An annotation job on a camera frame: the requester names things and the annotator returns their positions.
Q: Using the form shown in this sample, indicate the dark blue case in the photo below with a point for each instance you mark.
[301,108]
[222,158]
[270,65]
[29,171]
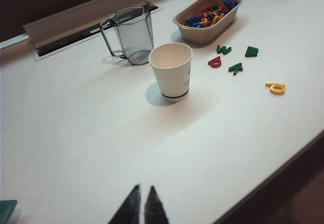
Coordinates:
[6,211]

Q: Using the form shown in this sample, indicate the green letter w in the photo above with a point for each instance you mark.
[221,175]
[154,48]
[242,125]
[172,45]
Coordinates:
[220,52]
[251,52]

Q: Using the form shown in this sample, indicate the yellow letter d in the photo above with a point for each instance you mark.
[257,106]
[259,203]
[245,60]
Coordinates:
[270,84]

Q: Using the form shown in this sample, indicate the blue plastic letter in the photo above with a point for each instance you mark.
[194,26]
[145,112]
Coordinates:
[231,4]

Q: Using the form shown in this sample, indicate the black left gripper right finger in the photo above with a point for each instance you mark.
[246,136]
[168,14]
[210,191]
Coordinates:
[154,208]

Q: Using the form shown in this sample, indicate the beige pulp tray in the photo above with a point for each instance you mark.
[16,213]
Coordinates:
[202,35]

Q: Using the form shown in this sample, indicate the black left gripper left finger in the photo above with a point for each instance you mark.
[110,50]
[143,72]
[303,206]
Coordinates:
[127,208]

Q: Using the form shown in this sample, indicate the green letter k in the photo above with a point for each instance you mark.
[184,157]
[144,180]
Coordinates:
[235,68]

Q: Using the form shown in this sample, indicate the red letter b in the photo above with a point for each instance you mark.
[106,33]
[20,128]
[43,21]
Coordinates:
[210,63]

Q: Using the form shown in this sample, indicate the white paper cup blue logo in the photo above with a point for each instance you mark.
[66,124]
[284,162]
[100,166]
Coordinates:
[172,82]

